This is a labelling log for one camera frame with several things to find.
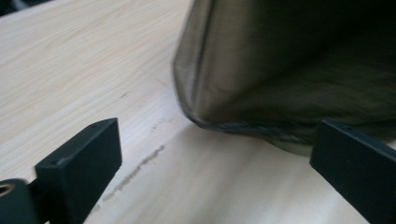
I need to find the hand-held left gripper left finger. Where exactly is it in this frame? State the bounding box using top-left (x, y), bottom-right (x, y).
top-left (35, 117), bottom-right (123, 224)

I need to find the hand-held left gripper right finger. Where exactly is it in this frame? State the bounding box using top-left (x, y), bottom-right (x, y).
top-left (309, 119), bottom-right (396, 224)

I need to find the black plastic garbage bag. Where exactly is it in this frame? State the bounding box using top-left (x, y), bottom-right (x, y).
top-left (172, 0), bottom-right (396, 147)

